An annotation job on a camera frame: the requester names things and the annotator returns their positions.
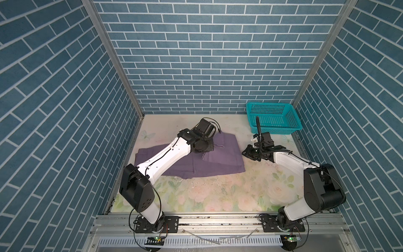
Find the corner aluminium post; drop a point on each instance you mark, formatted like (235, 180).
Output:
(325, 48)
(106, 41)

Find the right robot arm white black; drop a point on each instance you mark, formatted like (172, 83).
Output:
(321, 185)

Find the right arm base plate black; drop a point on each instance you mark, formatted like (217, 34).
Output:
(280, 223)

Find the right corner aluminium post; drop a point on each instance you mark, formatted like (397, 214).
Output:
(325, 48)

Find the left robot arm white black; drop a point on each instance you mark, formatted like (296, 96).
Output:
(137, 182)

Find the aluminium front rail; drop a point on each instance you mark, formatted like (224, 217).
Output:
(124, 224)

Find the teal plastic basket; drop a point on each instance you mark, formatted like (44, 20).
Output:
(274, 118)

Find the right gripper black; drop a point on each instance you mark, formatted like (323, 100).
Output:
(247, 153)

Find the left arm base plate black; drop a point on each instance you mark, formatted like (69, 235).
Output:
(166, 224)

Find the purple trousers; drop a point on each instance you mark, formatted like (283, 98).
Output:
(225, 159)

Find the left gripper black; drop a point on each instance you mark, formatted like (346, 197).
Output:
(210, 147)

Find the white slotted cable duct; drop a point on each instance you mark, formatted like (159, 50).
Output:
(188, 241)

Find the left corner aluminium post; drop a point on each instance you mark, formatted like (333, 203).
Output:
(106, 41)

